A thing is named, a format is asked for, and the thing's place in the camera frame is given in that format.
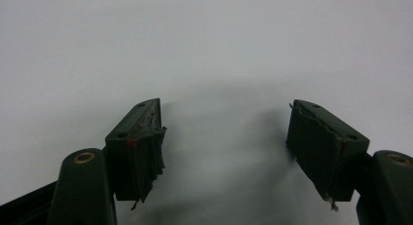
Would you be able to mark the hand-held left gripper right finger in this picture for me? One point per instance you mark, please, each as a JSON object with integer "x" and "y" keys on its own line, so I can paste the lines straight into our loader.
{"x": 321, "y": 150}

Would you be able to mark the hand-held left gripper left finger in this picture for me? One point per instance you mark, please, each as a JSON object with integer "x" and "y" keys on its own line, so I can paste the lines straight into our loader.
{"x": 134, "y": 160}

